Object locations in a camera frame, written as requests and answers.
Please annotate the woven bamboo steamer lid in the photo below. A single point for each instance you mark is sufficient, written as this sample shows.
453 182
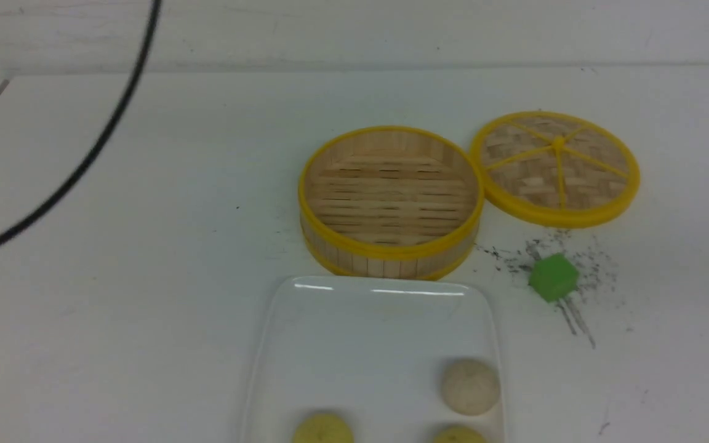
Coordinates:
555 170

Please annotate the bamboo steamer basket yellow rim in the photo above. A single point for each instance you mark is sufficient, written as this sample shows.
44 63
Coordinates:
390 202

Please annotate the yellow steamed bun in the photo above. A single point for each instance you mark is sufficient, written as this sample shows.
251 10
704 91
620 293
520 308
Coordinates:
458 434
323 427

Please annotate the white rectangular plate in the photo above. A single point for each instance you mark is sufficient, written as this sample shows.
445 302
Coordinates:
372 351

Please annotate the green cube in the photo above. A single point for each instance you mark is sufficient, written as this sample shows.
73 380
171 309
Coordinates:
554 277

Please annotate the white steamed bun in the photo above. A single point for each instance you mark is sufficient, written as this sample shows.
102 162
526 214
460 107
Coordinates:
470 387

